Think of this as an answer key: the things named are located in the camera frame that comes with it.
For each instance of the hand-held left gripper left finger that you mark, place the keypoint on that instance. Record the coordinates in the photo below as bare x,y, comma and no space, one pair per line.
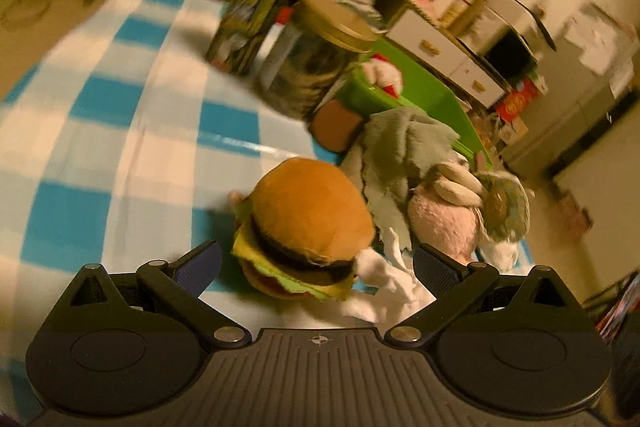
197,269

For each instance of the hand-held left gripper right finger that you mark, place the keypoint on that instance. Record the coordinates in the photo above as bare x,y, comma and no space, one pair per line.
437,269

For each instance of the pink plush toy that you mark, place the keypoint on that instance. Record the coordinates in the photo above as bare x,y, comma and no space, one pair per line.
440,222

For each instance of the white cloth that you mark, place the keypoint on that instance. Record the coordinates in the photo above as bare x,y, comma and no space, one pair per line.
385,279

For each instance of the beige mushroom plush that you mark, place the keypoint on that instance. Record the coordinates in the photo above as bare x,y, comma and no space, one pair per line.
457,192

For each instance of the burger plush toy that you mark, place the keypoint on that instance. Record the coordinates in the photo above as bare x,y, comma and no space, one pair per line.
310,207

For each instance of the grey-green fleece cloth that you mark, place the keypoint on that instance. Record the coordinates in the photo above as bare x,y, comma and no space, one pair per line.
395,147

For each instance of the green plastic basket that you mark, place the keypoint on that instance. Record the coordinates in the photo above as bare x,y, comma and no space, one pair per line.
425,77

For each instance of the blue white checked tablecloth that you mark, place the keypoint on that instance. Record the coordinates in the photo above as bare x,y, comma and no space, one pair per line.
125,132

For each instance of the brown round sponge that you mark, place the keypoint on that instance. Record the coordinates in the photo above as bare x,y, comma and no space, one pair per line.
335,124

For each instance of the red box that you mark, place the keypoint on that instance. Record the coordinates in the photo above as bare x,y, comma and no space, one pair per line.
517,102

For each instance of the red white santa plush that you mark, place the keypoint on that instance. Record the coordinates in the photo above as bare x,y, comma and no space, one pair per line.
382,72

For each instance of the grey refrigerator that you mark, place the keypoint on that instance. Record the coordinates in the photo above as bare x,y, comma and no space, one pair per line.
565,107

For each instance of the microwave oven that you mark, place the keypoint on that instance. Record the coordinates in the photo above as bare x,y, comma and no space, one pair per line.
505,52

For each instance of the clear jar with gold lid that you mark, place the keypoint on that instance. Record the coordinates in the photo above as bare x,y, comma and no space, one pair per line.
305,67

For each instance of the dark green printed can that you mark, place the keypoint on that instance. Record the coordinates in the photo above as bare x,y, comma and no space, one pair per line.
245,17

